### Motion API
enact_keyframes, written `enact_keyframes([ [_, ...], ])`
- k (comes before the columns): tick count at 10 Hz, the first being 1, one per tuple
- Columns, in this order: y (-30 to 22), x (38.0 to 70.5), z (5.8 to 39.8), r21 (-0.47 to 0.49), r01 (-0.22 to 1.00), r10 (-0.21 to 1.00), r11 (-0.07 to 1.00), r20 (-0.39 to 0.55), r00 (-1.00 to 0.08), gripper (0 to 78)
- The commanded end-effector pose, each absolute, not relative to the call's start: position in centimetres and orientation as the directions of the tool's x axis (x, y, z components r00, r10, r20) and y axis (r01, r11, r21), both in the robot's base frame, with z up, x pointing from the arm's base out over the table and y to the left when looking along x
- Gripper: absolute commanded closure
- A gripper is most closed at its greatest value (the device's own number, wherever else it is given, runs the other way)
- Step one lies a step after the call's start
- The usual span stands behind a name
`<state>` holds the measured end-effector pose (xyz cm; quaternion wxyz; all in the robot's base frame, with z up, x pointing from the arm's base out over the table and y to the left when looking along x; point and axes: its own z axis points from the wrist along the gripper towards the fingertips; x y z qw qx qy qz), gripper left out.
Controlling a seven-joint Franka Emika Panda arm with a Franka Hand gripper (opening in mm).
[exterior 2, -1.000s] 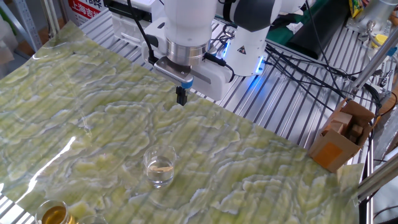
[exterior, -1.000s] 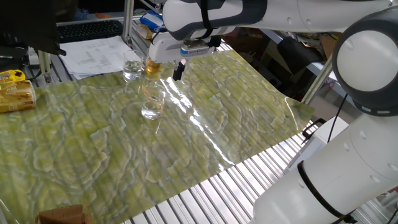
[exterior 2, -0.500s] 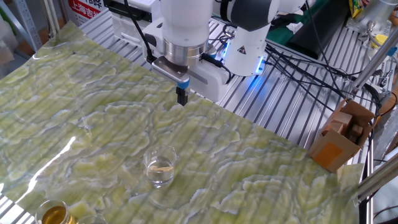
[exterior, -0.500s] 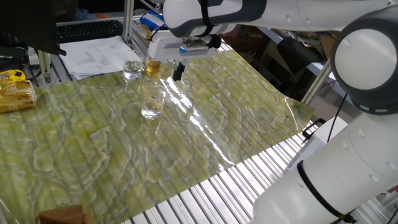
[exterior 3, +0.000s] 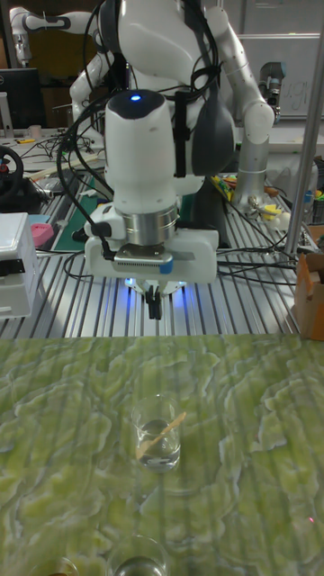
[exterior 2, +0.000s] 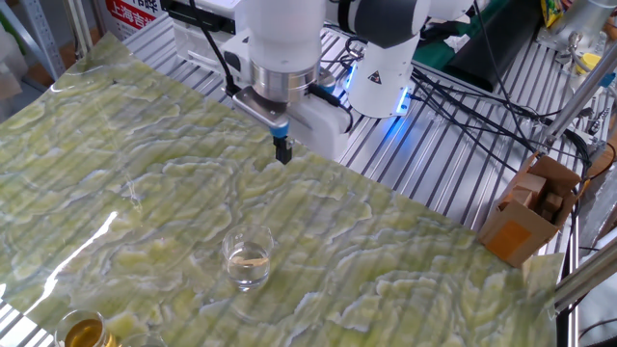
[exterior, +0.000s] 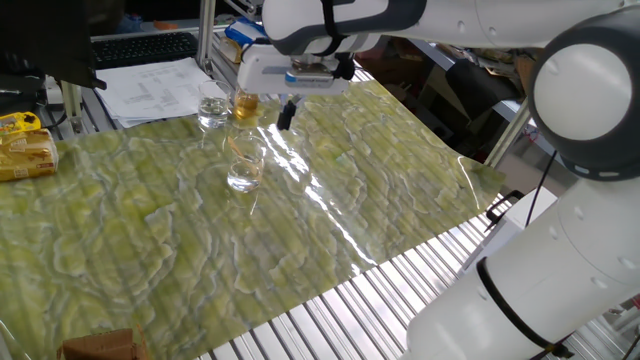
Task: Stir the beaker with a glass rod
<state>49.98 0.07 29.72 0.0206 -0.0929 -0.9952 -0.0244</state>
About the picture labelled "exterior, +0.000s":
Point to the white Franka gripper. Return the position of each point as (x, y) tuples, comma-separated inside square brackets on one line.
[(260, 75)]

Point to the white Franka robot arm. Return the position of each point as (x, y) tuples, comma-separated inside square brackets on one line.
[(525, 280)]

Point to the amber liquid glass beaker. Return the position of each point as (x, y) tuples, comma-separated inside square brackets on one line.
[(246, 107)]

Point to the clear water glass beaker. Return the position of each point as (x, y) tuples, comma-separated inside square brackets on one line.
[(213, 112), (245, 177)]

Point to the blue white package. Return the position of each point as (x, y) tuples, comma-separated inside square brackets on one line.
[(242, 32)]

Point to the white printed paper sheets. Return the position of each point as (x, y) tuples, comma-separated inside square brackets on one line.
[(150, 95)]

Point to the small orange item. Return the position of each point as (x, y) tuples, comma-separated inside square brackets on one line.
[(166, 25)]

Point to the black keyboard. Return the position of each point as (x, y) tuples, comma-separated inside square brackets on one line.
[(145, 49)]

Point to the green marble pattern mat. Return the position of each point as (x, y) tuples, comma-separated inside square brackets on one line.
[(150, 250)]

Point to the black monitor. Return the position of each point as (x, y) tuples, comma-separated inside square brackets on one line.
[(45, 35)]

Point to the yellow bread package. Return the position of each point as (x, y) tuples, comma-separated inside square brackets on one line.
[(27, 155)]

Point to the yellow snack pack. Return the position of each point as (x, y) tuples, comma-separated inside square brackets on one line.
[(17, 122)]

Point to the brown cardboard box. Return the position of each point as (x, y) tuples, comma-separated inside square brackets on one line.
[(100, 346)]

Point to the silver wrist camera blue caps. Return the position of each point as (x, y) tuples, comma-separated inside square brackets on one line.
[(310, 80)]

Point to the aluminium frame post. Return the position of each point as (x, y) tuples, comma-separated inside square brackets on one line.
[(507, 135), (206, 30)]

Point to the short aluminium stand post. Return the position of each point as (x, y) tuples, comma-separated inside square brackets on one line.
[(72, 105)]

